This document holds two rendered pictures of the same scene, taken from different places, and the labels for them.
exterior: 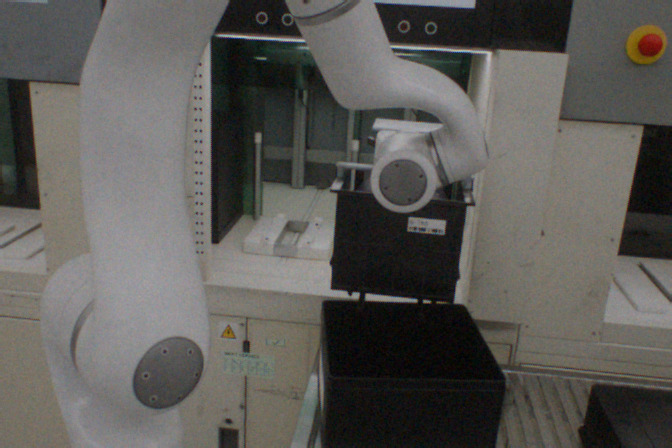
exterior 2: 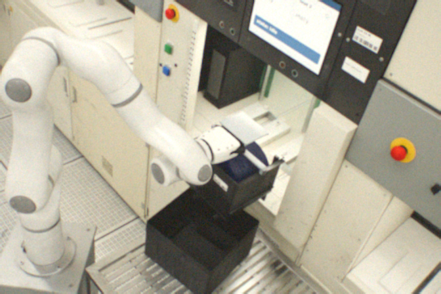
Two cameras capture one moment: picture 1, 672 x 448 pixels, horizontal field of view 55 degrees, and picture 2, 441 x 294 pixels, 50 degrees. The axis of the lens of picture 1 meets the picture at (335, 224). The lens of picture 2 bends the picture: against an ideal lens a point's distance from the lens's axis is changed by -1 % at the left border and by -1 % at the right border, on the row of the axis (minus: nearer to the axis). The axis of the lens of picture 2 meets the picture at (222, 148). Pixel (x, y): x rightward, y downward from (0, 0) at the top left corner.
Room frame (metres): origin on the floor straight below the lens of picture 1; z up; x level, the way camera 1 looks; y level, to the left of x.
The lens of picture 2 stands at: (0.14, -0.71, 2.18)
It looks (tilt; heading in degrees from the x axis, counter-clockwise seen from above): 42 degrees down; 34
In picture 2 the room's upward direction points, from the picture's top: 12 degrees clockwise
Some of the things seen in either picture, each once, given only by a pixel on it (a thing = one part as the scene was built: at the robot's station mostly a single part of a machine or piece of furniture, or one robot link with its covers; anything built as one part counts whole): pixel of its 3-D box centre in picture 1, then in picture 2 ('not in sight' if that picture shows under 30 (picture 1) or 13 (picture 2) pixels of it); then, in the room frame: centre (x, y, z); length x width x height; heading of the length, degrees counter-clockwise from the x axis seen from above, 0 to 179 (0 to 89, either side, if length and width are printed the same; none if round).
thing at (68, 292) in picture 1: (114, 365); (39, 183); (0.63, 0.24, 1.07); 0.19 x 0.12 x 0.24; 41
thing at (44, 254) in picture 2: not in sight; (43, 235); (0.60, 0.21, 0.85); 0.19 x 0.19 x 0.18
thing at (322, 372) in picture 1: (400, 380); (201, 237); (0.99, -0.13, 0.85); 0.28 x 0.28 x 0.17; 4
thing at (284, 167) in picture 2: not in sight; (304, 159); (1.56, -0.16, 0.89); 0.22 x 0.21 x 0.04; 175
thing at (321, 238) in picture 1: (292, 235); (257, 123); (1.59, 0.11, 0.89); 0.22 x 0.21 x 0.04; 175
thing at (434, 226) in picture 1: (400, 213); (233, 164); (1.11, -0.11, 1.11); 0.24 x 0.20 x 0.32; 84
